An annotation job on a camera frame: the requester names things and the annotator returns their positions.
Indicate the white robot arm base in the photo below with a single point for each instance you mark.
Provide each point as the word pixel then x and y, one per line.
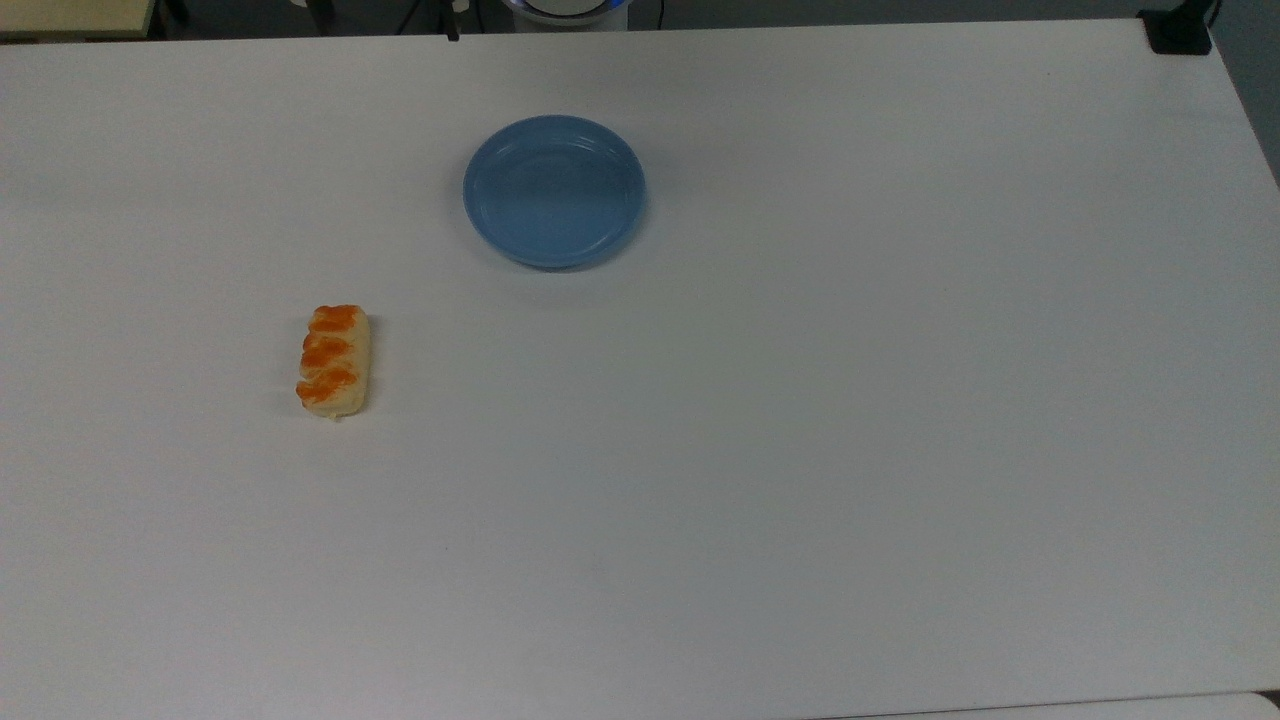
pixel 565 10

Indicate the black table clamp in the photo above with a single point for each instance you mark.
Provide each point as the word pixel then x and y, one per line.
pixel 1180 28

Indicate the beige wooden table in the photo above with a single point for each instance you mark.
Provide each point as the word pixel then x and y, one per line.
pixel 75 15

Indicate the blue round plate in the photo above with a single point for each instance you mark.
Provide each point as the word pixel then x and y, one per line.
pixel 554 191

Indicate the black tripod legs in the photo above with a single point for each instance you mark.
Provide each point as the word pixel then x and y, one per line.
pixel 440 15

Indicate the orange glazed bread roll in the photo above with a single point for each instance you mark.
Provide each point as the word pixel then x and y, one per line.
pixel 335 362

